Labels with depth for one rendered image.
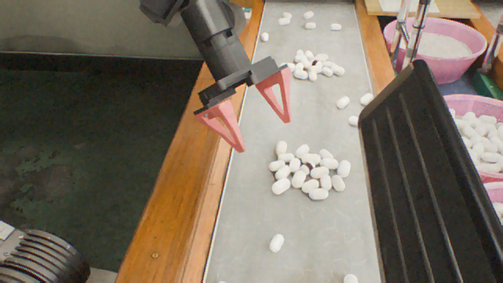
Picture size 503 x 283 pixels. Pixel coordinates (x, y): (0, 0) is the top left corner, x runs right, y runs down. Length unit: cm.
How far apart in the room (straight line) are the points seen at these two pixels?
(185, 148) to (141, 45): 182
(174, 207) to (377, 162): 44
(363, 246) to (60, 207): 143
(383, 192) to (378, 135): 6
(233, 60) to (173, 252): 29
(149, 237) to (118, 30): 202
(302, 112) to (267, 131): 11
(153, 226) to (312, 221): 25
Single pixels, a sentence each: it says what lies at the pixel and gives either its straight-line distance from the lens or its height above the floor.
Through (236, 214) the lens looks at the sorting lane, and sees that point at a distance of 72.
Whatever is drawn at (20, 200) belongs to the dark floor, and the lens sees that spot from 201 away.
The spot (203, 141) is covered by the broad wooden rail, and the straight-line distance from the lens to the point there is 83.
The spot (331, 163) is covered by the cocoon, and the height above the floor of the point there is 76.
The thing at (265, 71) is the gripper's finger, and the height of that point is 99.
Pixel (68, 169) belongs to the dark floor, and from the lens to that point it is 208.
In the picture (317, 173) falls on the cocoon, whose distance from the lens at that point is 78.
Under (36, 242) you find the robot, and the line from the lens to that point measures 69.
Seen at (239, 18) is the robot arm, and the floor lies 103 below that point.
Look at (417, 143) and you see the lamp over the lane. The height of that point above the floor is 110.
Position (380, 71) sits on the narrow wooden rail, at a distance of 110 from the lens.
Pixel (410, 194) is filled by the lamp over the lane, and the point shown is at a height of 108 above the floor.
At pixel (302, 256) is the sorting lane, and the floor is 74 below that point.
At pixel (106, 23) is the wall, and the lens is 261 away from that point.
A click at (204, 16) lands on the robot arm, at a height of 106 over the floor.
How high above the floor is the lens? 128
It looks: 39 degrees down
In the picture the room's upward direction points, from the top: straight up
